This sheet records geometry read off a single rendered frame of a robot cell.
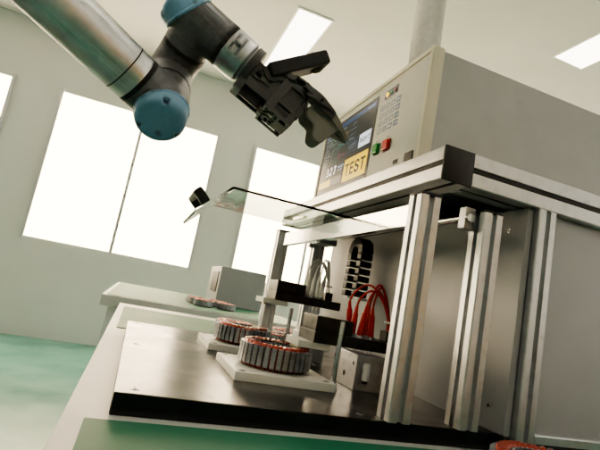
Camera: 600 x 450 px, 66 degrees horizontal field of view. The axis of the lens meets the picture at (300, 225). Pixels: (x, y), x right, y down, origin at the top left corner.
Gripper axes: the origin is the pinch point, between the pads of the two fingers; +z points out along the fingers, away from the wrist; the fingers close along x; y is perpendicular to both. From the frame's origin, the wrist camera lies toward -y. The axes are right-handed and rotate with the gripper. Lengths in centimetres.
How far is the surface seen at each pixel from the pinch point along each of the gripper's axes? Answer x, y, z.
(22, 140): -468, 3, -189
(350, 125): -14.8, -10.5, 2.8
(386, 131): 2.2, -4.8, 5.6
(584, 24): -170, -292, 130
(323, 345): 6.5, 32.5, 15.6
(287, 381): 11.0, 39.8, 12.1
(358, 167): -6.8, -0.4, 7.5
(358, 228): 5.2, 13.8, 10.3
